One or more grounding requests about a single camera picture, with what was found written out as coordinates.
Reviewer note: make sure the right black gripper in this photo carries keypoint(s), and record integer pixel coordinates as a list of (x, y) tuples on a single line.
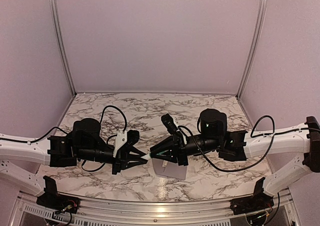
[(169, 143)]

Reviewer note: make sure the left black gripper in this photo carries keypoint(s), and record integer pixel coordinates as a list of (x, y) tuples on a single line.
[(121, 158)]

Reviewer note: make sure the cream paper letter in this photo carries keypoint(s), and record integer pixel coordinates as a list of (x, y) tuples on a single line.
[(165, 164)]

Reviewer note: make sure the grey envelope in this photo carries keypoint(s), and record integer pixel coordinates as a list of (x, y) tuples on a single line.
[(172, 170)]

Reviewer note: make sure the green white glue stick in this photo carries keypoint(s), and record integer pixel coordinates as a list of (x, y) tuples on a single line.
[(164, 155)]

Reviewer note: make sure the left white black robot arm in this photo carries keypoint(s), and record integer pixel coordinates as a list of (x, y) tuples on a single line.
[(54, 151)]

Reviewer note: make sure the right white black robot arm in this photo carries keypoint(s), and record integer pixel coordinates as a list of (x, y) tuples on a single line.
[(304, 139)]

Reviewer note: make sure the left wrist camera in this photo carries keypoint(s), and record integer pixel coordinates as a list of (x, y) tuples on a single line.
[(120, 140)]

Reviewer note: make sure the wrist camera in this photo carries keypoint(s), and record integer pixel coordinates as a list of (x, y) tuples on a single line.
[(169, 124), (120, 140)]

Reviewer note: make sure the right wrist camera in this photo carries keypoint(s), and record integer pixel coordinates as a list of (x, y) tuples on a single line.
[(169, 124)]

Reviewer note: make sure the front aluminium rail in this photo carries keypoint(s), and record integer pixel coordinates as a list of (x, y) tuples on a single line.
[(94, 211)]

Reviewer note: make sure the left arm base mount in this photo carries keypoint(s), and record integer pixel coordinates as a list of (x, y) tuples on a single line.
[(59, 202)]

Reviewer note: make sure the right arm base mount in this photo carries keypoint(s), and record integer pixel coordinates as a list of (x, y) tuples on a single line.
[(257, 201)]

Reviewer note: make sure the right aluminium frame post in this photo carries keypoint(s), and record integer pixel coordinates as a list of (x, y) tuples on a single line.
[(261, 14)]

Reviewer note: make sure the aluminium frame post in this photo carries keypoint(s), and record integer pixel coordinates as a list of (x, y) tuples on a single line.
[(261, 14), (61, 47)]

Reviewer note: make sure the left aluminium frame post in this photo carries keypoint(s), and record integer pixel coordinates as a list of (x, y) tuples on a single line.
[(61, 47)]

